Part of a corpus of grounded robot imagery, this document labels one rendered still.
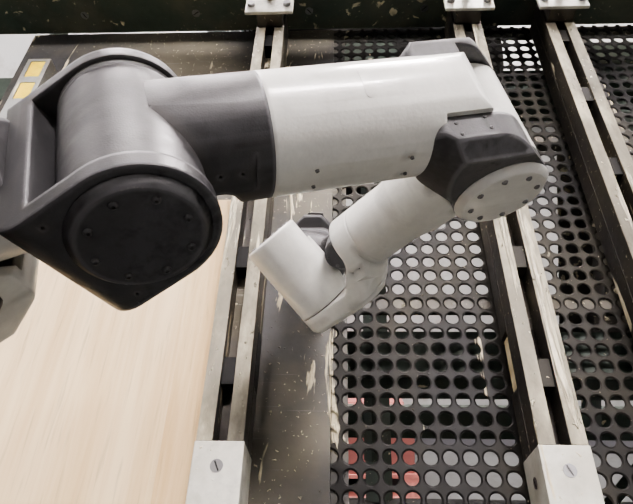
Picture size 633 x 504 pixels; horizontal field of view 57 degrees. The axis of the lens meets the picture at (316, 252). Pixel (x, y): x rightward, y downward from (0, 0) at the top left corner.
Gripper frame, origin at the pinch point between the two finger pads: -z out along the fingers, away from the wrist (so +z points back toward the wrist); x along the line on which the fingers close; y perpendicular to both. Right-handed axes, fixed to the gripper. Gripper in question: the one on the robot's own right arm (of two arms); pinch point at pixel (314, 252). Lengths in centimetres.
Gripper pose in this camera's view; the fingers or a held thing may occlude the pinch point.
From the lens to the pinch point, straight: 89.0
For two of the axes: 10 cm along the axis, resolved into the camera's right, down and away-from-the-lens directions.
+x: -0.1, -9.9, -1.3
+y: -10.0, 0.0, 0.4
